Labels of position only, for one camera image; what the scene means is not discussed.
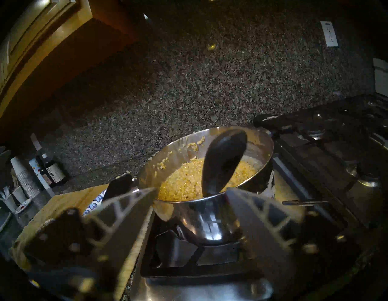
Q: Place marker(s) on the stack of white paper cups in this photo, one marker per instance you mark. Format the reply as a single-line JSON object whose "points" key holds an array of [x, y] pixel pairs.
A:
{"points": [[25, 179]]}

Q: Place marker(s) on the cooked oatmeal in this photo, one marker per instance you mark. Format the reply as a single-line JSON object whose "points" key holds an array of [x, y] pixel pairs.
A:
{"points": [[182, 182]]}

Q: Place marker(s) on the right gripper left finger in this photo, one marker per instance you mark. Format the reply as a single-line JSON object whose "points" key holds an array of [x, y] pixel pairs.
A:
{"points": [[127, 224]]}

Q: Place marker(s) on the steel gas cooktop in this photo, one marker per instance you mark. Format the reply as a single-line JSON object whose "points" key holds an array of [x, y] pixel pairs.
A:
{"points": [[327, 170]]}

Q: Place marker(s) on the white patterned canister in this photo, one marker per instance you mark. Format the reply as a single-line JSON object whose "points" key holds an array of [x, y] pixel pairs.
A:
{"points": [[38, 171]]}

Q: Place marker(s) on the wooden wall cabinets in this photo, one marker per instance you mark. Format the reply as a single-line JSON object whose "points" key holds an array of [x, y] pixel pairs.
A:
{"points": [[45, 45]]}

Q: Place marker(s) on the white toaster oven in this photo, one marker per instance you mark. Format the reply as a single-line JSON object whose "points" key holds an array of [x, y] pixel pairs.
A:
{"points": [[381, 77]]}

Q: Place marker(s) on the stainless steel pot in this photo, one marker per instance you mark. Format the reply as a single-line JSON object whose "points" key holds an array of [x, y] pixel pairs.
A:
{"points": [[206, 221]]}

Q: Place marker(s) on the white paper cup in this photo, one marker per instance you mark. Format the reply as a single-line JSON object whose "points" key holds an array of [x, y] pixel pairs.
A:
{"points": [[19, 194]]}

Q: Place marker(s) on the paper cup with plastic forks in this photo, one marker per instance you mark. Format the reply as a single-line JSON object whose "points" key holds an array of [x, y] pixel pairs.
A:
{"points": [[9, 201]]}

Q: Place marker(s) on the small white plate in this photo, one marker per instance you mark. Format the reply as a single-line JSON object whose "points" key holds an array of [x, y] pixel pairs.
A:
{"points": [[23, 206]]}

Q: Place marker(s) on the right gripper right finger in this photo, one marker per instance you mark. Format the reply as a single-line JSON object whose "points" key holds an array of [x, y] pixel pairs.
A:
{"points": [[263, 233]]}

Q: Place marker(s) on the soy sauce bottle white label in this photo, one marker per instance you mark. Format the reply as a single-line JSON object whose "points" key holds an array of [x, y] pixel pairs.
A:
{"points": [[55, 171]]}

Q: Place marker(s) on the blue white paper bowl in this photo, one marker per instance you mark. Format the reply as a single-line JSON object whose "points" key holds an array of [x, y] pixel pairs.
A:
{"points": [[95, 201]]}

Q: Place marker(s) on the white double wall outlet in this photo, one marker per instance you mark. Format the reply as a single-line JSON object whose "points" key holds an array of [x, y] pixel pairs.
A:
{"points": [[329, 34]]}

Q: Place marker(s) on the yellow towel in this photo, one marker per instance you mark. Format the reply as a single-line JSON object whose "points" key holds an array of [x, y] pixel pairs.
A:
{"points": [[60, 203]]}

